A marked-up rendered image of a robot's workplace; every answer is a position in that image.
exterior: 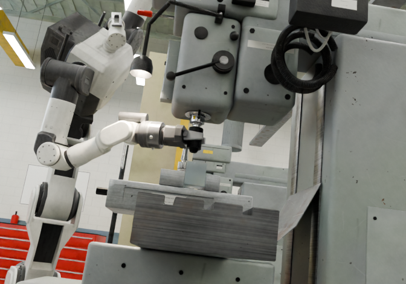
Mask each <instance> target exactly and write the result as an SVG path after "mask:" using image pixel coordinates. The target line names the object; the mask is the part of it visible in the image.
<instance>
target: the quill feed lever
mask: <svg viewBox="0 0 406 284"><path fill-rule="evenodd" d="M234 63H235V59H234V56H233V55H232V54H231V53H230V52H228V51H225V50H221V51H218V52H217V53H215V54H214V56H213V59H212V61H211V63H207V64H205V65H201V66H197V67H194V68H190V69H187V70H183V71H180V72H177V73H174V72H173V71H169V72H168V73H167V74H166V79H167V80H168V81H174V80H175V78H176V77H178V76H181V75H184V74H188V73H191V72H194V71H198V70H200V69H204V68H208V67H211V66H212V67H213V69H214V70H215V71H216V72H217V73H219V74H226V73H229V72H230V71H231V70H232V69H233V66H234Z"/></svg>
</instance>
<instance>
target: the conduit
mask: <svg viewBox="0 0 406 284"><path fill-rule="evenodd" d="M300 28H307V29H310V30H314V31H316V30H315V29H314V28H308V27H301V26H297V25H288V26H287V27H286V28H285V29H284V30H283V31H282V32H281V33H280V35H279V37H278V39H277V42H276V45H275V47H274V49H273V51H272V54H271V68H272V71H273V73H274V75H275V77H276V79H277V80H278V82H279V83H280V84H281V85H282V86H283V87H284V88H286V89H287V90H288V91H290V92H296V93H299V94H309V93H312V92H315V91H317V90H318V89H320V88H321V87H322V86H323V85H324V84H326V83H327V82H329V81H330V80H331V79H332V78H333V77H334V75H335V73H336V71H337V69H338V67H337V66H336V65H334V64H333V65H331V64H332V62H331V61H332V58H331V57H332V56H331V52H330V50H331V51H336V50H337V49H338V46H337V44H336V42H335V40H334V38H333V37H332V35H331V36H330V37H329V40H328V44H329V47H330V49H329V47H328V45H325V46H324V48H323V49H322V50H321V51H320V53H321V56H322V60H323V64H321V63H317V64H315V74H314V76H313V78H312V79H311V80H301V79H298V78H296V77H295V76H294V75H292V73H290V71H289V70H288V67H287V66H286V62H285V53H286V52H287V51H288V50H290V49H294V48H295V49H301V50H304V51H306V52H307V53H308V54H309V55H310V56H311V55H313V54H314V53H315V52H313V51H312V50H311V49H310V48H309V46H308V45H307V44H305V43H301V42H291V41H292V40H294V39H297V38H301V37H303V38H304V39H306V36H305V31H295V32H293V31H294V30H297V29H300ZM318 30H319V32H320V34H321V35H322V36H323V37H326V36H327V35H328V31H326V30H320V29H318ZM308 35H309V39H310V41H311V42H312V43H313V44H315V45H316V46H317V48H318V49H319V47H321V46H322V42H321V41H320V40H319V39H318V38H317V37H316V36H315V33H312V32H309V31H308Z"/></svg>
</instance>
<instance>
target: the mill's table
mask: <svg viewBox="0 0 406 284"><path fill-rule="evenodd" d="M164 201H165V196H164V195H159V194H154V193H145V192H138V194H137V201H136V206H135V213H134V218H133V223H132V231H131V236H130V243H131V244H134V245H136V246H138V247H141V248H150V249H155V250H164V251H174V252H179V253H189V254H198V255H203V256H212V257H221V258H228V259H246V260H264V261H273V262H275V261H276V253H277V237H278V229H279V210H271V209H266V208H257V207H253V208H251V209H249V210H246V211H244V212H243V206H242V205H235V204H226V203H221V202H214V203H213V204H212V205H211V206H209V208H208V209H206V210H205V209H204V200H199V199H190V198H182V197H175V200H174V202H173V205H168V204H165V203H164Z"/></svg>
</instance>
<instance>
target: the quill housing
mask: <svg viewBox="0 0 406 284"><path fill-rule="evenodd" d="M214 20H215V17H214V16H211V15H203V14H199V13H189V14H187V15H186V16H185V18H184V24H183V29H182V36H181V44H180V49H179V57H178V65H177V69H176V73H177V72H180V71H183V70H187V69H190V68H194V67H197V66H201V65H205V64H207V63H211V61H212V59H213V56H214V54H215V53H217V52H218V51H221V50H225V51H228V52H230V53H231V54H232V55H233V56H234V59H235V63H234V66H233V69H232V70H231V71H230V72H229V73H226V74H219V73H217V72H216V71H215V70H214V69H213V67H212V66H211V67H208V68H204V69H200V70H198V71H194V72H191V73H188V74H184V75H181V76H178V77H176V78H175V84H174V90H173V98H172V109H171V110H172V115H173V116H174V117H175V118H178V119H183V120H190V118H188V117H186V116H185V112H187V111H198V110H201V111H203V112H207V113H209V114H210V115H211V119H209V120H205V123H211V124H221V123H223V122H224V121H225V119H226V117H227V115H228V113H229V112H230V110H231V108H232V105H233V98H234V87H235V81H236V70H237V59H238V53H239V42H240V31H241V25H240V23H239V21H237V20H235V19H230V18H223V20H222V23H221V24H217V23H214ZM232 31H236V32H238V34H239V38H238V40H235V41H233V40H231V39H230V33H231V32H232Z"/></svg>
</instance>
